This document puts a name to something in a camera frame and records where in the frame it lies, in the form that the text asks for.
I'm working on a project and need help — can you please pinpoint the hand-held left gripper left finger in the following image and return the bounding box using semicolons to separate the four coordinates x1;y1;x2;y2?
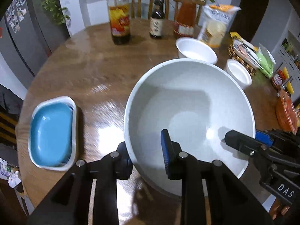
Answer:
27;142;134;225

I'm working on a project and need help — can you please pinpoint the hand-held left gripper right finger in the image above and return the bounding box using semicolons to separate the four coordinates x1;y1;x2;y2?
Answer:
160;129;275;225

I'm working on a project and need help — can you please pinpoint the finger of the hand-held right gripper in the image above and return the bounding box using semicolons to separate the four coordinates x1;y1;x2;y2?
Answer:
224;130;270;162
255;129;300;147

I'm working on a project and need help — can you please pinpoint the large white bowl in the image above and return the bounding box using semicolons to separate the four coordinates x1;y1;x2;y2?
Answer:
124;58;256;197

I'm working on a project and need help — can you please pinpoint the small white bowl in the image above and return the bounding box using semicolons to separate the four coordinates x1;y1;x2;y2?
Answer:
224;59;253;91

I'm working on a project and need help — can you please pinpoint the medium white bowl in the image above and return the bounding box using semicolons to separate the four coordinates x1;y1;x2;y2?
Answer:
176;37;218;65

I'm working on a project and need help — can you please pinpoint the person's right hand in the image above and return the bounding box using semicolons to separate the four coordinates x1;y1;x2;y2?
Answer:
269;198;291;219

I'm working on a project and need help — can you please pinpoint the orange snack packet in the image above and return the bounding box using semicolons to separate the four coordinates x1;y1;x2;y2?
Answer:
275;90;299;132

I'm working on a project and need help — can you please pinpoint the small red-labelled jar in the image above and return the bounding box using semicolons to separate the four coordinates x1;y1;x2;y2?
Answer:
272;73;288;90

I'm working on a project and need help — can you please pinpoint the green packet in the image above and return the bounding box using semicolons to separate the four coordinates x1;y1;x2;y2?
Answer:
255;47;276;79

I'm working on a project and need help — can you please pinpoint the beaded woven basket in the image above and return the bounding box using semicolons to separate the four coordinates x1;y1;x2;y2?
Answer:
228;39;263;77

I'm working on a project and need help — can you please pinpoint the yellow snack packet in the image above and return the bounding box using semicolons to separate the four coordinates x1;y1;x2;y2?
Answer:
230;31;245;43

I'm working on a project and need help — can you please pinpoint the pile of paper clutter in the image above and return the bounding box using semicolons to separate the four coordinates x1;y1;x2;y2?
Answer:
0;157;22;188

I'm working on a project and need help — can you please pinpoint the flour bag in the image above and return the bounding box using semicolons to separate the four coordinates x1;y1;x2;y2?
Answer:
197;4;242;49

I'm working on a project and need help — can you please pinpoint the dark cloth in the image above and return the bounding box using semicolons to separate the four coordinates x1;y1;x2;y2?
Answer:
0;84;29;146

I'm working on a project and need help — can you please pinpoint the dark wooden door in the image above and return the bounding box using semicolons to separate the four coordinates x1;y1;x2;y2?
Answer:
231;0;271;43

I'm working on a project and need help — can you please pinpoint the small dark soy sauce bottle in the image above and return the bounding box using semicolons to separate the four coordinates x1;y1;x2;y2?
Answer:
149;0;166;40

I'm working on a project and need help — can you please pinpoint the orange sauce bottle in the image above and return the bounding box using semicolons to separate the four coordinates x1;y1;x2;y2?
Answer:
173;1;196;39

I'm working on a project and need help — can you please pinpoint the large yellow-capped vinegar bottle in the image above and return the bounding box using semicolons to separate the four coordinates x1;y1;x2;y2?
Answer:
106;0;132;45

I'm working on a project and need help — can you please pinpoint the wooden chair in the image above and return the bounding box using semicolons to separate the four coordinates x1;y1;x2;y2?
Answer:
125;0;157;20
163;0;206;24

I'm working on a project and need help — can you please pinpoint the grey refrigerator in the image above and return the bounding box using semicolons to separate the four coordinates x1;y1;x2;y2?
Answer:
0;0;71;82

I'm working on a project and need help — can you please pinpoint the hanging green vine plant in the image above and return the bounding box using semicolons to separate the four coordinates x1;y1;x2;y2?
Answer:
35;0;71;26

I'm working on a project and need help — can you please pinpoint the group of fridge photo magnets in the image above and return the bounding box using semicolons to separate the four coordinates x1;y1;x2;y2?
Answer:
6;0;27;34

